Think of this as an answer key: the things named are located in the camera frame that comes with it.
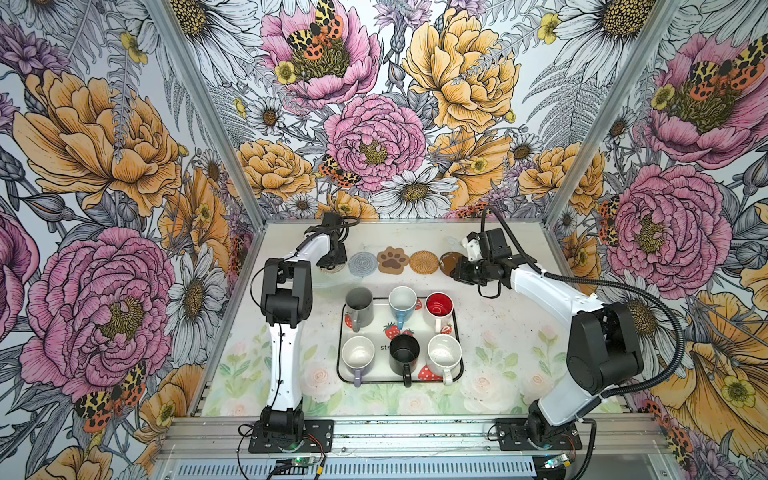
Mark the scratched brown wooden round coaster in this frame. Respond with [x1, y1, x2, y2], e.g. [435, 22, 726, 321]
[439, 251, 463, 277]

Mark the grey woven round coaster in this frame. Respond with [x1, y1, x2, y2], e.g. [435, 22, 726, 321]
[347, 251, 379, 278]

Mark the woven rattan round coaster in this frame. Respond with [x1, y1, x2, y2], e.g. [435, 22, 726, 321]
[409, 250, 439, 275]

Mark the cork paw print coaster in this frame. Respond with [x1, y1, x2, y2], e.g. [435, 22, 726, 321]
[376, 247, 410, 275]

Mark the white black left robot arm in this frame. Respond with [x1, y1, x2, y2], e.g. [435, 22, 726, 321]
[255, 213, 358, 447]

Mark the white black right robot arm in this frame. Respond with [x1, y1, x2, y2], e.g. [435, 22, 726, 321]
[451, 228, 644, 449]

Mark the red inside white mug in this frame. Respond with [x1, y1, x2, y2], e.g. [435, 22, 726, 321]
[425, 292, 454, 334]

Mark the grey mug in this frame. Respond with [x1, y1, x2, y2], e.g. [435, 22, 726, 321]
[344, 287, 374, 333]

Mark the light blue mug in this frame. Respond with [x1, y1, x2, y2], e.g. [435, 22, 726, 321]
[388, 286, 418, 330]

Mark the black mug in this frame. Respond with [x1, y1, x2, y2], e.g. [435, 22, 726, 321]
[389, 334, 421, 388]

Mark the white strawberry serving tray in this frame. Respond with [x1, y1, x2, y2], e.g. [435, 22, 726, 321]
[336, 297, 443, 385]

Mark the green circuit board right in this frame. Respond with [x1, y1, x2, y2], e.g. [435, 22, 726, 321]
[542, 453, 571, 469]

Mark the green circuit board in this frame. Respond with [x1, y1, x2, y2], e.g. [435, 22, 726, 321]
[275, 456, 324, 470]
[542, 453, 571, 469]

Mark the green circuit board left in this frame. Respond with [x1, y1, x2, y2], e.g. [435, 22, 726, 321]
[275, 456, 324, 470]

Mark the white mug purple handle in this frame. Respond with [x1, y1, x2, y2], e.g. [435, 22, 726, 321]
[341, 335, 376, 388]

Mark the aluminium frame corner post left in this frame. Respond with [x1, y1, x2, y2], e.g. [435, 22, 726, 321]
[147, 1, 265, 234]

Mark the aluminium frame corner post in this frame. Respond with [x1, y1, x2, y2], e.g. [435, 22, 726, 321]
[544, 0, 685, 228]
[147, 1, 265, 234]

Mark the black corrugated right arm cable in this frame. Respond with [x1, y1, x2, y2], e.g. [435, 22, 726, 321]
[479, 205, 686, 480]

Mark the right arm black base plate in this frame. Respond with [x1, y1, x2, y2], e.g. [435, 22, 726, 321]
[494, 417, 583, 451]

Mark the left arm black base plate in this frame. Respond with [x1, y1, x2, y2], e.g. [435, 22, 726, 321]
[245, 420, 335, 454]

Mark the aluminium front rail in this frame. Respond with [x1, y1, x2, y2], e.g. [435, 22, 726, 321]
[158, 413, 670, 460]

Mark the aluminium frame corner post right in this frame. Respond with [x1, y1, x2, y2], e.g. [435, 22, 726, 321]
[544, 0, 685, 228]

